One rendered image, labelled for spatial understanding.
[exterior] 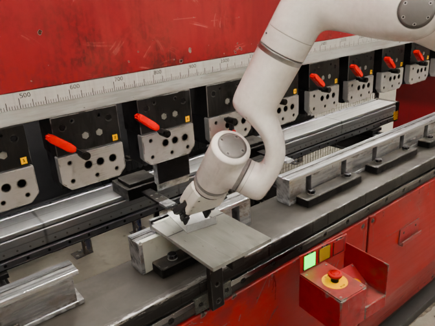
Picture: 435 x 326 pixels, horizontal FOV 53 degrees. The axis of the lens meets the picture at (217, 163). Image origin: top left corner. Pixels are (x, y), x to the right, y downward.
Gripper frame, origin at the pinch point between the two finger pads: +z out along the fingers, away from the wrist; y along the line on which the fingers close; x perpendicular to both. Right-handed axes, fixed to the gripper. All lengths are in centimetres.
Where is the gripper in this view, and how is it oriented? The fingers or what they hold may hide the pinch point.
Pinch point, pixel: (195, 213)
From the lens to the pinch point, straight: 113.5
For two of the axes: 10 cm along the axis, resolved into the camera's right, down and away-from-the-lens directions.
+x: 4.1, 8.2, -4.0
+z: -2.7, 5.3, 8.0
